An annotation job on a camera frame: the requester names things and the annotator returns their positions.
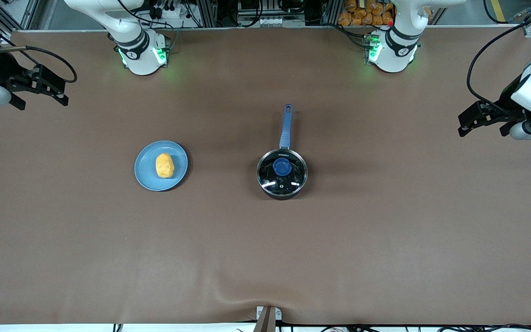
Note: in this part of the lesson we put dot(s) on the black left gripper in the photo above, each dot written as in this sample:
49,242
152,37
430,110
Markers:
507,98

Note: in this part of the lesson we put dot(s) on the yellow potato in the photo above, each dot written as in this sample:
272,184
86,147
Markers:
164,166

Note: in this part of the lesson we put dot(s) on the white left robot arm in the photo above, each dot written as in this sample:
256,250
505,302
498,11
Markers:
397,57

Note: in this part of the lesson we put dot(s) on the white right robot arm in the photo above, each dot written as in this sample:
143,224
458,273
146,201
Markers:
138,60

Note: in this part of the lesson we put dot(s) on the blue round plate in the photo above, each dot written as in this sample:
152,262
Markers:
145,175

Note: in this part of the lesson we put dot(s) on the power strip with black plugs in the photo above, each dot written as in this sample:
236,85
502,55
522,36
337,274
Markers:
173,13

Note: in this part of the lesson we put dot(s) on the bag of orange snacks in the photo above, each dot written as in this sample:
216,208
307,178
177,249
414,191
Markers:
362,16

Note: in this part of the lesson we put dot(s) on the white power strip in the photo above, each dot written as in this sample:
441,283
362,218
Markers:
270,20

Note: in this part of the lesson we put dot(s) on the large table cover mat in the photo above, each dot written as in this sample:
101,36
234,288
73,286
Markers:
265,258

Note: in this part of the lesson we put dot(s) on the brown wooden strip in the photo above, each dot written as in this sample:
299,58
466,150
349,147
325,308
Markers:
265,323

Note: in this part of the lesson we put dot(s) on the aluminium frame post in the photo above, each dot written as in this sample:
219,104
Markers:
332,11
208,14

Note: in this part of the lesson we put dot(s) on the metal table clamp bracket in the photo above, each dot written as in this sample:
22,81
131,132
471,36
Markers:
278,313

